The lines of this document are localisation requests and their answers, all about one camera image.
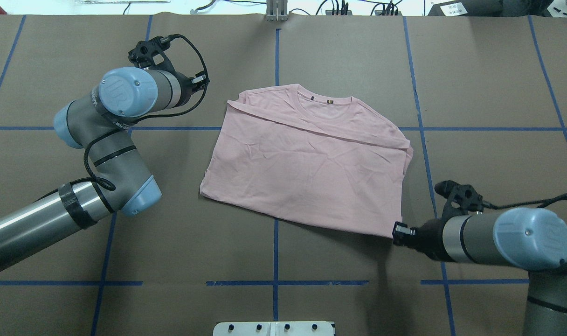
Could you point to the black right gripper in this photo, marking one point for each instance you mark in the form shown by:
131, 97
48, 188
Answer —
430, 238

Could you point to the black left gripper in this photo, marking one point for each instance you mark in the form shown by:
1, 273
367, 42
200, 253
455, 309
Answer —
186, 92

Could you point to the pink Snoopy t-shirt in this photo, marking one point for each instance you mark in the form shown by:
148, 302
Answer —
310, 159

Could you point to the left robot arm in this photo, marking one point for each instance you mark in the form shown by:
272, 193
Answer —
115, 177

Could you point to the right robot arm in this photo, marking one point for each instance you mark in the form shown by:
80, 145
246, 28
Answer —
530, 239

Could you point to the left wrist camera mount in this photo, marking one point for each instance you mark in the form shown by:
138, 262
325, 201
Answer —
151, 54

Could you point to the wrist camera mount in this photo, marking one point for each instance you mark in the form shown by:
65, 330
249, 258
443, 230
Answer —
151, 54
460, 199

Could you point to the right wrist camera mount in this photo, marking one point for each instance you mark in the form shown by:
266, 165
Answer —
460, 199

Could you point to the aluminium frame post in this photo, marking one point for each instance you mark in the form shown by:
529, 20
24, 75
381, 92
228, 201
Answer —
277, 10

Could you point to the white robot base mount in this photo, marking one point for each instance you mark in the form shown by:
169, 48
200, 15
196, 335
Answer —
275, 328

